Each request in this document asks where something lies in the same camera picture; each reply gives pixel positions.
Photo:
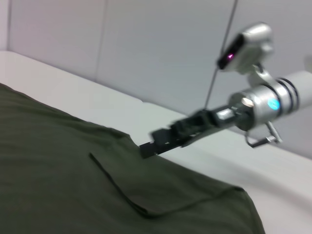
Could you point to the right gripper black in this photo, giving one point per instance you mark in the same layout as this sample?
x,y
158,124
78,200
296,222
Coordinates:
x,y
204,124

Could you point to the dark green t-shirt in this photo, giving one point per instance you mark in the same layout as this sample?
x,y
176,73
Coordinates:
x,y
73,170

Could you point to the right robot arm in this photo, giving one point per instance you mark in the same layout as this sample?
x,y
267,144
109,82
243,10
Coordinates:
x,y
263,112

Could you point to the right wrist silver connector stub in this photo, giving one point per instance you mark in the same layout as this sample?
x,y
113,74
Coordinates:
x,y
246,102

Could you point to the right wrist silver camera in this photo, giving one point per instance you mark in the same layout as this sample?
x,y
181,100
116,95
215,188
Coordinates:
x,y
256,41

